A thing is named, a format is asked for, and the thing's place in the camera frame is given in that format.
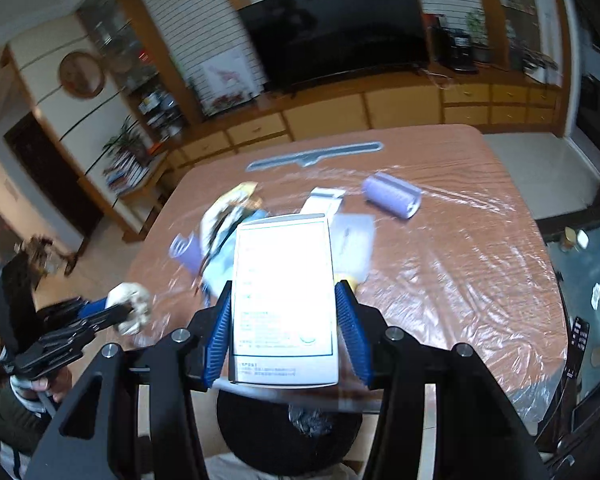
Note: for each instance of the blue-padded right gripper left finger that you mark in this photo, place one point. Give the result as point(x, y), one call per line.
point(210, 330)

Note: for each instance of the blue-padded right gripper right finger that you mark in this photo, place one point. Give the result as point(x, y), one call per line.
point(361, 328)

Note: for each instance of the white cardboard box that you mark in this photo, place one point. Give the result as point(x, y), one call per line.
point(284, 317)

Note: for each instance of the white paper ball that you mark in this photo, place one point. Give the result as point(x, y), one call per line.
point(137, 300)

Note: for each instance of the small purple hair roller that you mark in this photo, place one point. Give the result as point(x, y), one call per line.
point(187, 252)

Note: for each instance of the translucent plastic case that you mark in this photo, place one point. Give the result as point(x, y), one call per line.
point(352, 240)

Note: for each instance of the paper gift bag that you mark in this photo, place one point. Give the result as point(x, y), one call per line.
point(217, 234)

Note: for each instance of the black trash bin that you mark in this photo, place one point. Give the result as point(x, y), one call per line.
point(285, 439)

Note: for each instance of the person's left hand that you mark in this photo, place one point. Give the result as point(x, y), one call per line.
point(56, 386)

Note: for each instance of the white striped paper packet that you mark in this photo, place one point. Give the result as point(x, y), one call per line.
point(325, 201)

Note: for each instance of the stack of books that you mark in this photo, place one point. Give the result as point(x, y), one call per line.
point(124, 172)

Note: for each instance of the potted green plant left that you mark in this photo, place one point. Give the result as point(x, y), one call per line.
point(128, 141)

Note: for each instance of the glass side table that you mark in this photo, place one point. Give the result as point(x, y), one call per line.
point(573, 244)

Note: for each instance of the black coffee machine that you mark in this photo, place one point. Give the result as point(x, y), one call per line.
point(452, 47)

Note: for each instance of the black flat television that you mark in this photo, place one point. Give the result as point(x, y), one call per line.
point(304, 42)

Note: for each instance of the potted plant on cabinet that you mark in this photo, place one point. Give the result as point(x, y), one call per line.
point(476, 27)

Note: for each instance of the giraffe picture frame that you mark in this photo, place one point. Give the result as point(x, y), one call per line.
point(230, 81)

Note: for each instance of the round wooden wall plate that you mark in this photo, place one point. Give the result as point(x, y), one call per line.
point(81, 75)

